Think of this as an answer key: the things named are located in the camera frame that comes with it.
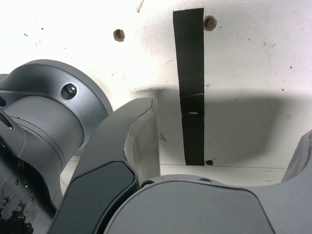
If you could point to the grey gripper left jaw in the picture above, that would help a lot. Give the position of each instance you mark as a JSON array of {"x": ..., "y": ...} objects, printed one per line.
[{"x": 104, "y": 151}]

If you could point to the black tape strip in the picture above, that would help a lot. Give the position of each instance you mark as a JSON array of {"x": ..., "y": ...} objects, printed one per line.
[{"x": 191, "y": 73}]

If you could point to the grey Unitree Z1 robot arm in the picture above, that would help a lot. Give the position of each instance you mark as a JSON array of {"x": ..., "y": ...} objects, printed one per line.
[{"x": 48, "y": 102}]

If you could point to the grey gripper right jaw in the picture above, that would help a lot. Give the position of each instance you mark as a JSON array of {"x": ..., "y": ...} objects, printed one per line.
[{"x": 195, "y": 209}]

